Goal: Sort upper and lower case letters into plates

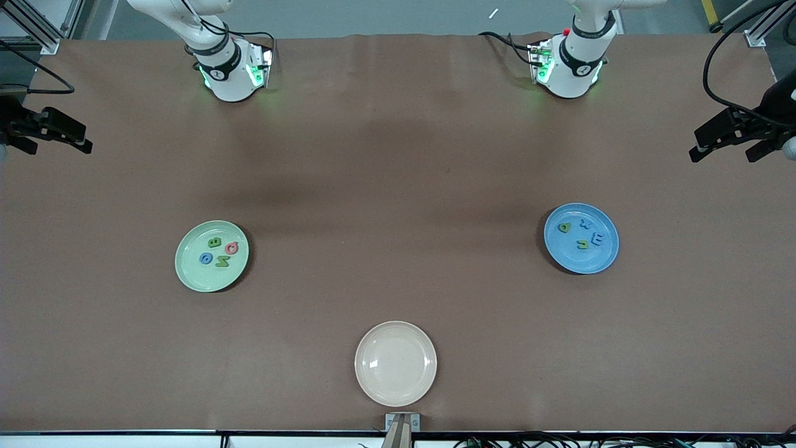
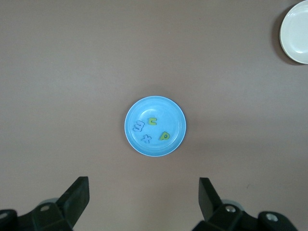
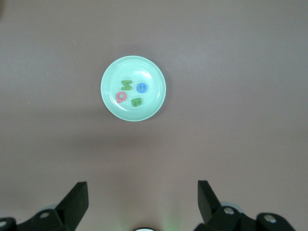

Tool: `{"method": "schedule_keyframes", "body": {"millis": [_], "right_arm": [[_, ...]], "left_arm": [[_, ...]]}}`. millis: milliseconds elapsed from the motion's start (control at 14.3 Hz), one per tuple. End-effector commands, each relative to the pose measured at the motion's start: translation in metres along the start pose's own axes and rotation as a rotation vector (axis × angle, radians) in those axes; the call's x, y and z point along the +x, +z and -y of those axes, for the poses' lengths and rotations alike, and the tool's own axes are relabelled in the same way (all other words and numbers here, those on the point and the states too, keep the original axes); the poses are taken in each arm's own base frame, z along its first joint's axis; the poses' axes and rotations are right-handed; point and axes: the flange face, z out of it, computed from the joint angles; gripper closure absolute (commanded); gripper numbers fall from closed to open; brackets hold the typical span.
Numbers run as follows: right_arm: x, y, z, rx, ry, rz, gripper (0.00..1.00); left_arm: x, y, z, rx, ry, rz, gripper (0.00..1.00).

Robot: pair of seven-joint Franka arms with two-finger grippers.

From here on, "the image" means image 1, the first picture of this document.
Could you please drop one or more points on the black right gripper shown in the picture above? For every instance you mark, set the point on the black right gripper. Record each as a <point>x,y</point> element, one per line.
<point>12,119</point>

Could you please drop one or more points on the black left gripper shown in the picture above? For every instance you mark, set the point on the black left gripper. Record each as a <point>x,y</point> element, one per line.
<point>773,114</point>

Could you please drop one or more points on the blue letter m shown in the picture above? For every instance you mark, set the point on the blue letter m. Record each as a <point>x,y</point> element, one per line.
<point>597,238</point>

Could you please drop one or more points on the blue letter G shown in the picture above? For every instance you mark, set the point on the blue letter G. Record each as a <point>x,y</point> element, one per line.
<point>201,259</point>

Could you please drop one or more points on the red letter Q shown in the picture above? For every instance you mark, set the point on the red letter Q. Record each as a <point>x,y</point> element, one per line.
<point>226,247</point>

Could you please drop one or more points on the green letter N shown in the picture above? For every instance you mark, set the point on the green letter N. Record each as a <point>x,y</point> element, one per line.
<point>222,261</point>

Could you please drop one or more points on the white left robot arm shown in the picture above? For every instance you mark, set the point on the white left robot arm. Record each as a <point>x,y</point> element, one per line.
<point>572,74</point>

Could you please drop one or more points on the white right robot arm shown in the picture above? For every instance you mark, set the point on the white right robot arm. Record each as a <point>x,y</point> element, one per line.
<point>230,84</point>

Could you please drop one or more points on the black caster wheel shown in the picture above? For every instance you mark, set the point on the black caster wheel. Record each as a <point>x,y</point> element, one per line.
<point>717,27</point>

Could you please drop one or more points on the blue plate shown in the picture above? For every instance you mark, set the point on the blue plate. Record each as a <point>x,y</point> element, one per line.
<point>581,261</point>

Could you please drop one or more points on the green plate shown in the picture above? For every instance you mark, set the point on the green plate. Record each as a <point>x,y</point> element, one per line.
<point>211,280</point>

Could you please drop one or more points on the brown table mat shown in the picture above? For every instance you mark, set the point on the brown table mat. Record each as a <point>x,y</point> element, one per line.
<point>398,124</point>

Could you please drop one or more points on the beige plate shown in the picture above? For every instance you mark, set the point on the beige plate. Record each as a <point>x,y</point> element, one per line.
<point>395,364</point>

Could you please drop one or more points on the aluminium frame profile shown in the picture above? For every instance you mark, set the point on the aluminium frame profile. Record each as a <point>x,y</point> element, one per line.
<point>755,38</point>
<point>73,18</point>
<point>43,37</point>

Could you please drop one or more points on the grey metal bracket plate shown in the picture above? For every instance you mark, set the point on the grey metal bracket plate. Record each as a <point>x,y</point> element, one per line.
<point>390,424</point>

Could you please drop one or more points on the aluminium camera post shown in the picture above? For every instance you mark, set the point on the aluminium camera post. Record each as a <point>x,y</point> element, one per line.
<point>398,438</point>

